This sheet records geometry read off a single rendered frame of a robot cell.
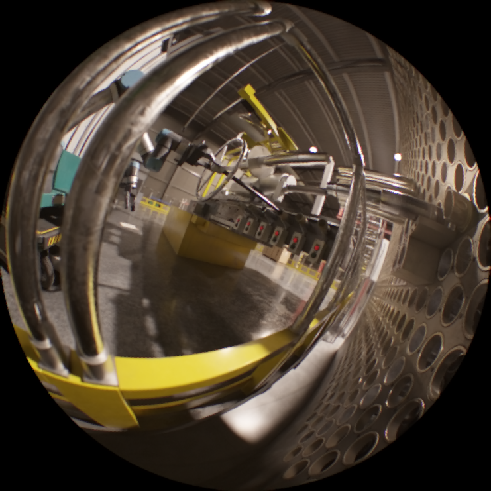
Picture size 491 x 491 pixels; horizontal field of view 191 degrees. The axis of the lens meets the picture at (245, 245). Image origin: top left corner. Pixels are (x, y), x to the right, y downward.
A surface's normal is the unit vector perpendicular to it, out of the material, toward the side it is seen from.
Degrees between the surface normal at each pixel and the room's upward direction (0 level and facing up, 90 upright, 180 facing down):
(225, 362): 0
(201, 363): 0
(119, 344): 0
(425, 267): 90
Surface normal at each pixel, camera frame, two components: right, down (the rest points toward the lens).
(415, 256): -0.69, -0.25
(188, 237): 0.61, 0.32
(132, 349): 0.40, -0.92
